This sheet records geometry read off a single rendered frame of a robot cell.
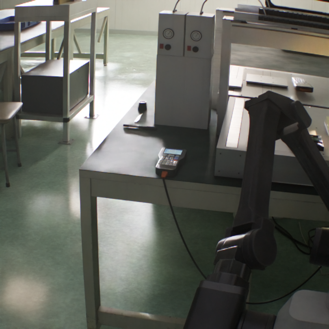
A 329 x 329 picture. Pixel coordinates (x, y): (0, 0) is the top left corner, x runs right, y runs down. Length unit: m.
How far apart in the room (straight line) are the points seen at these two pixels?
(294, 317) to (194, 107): 1.45
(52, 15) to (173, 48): 2.00
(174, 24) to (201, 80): 0.25
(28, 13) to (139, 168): 2.49
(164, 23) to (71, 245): 1.28
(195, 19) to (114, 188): 0.74
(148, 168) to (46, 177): 1.86
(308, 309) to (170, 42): 1.47
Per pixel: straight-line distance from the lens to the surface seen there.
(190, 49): 2.17
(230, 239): 1.09
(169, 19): 2.16
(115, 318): 2.14
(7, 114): 3.44
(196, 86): 2.20
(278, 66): 3.68
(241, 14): 2.15
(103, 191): 1.84
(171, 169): 1.78
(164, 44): 2.18
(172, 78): 2.21
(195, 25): 2.15
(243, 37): 2.09
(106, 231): 2.99
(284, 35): 2.09
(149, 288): 2.54
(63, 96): 4.14
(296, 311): 0.93
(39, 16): 4.09
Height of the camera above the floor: 1.47
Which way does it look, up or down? 23 degrees down
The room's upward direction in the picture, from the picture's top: 2 degrees clockwise
